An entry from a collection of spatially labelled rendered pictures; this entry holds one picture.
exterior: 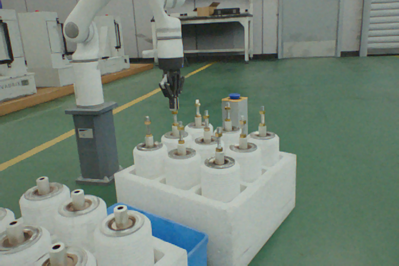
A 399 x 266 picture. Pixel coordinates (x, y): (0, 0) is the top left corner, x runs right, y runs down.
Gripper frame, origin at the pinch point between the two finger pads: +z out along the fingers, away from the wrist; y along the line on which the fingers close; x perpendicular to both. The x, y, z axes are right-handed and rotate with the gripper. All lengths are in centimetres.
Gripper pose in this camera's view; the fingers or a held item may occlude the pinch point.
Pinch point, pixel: (173, 103)
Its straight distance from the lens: 100.6
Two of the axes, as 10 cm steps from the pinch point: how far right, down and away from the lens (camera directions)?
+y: 4.0, -2.5, 8.8
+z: 0.5, 9.7, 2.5
